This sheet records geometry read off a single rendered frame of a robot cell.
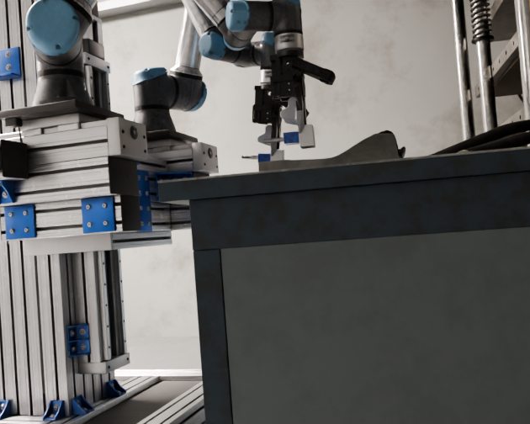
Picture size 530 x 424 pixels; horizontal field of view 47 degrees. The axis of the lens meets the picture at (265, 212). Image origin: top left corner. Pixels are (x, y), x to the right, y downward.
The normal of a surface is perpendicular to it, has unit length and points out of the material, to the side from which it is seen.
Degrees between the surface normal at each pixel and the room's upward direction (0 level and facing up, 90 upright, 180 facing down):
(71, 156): 90
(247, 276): 90
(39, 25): 96
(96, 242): 90
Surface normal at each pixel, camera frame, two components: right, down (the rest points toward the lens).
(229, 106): -0.29, -0.01
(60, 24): 0.18, 0.07
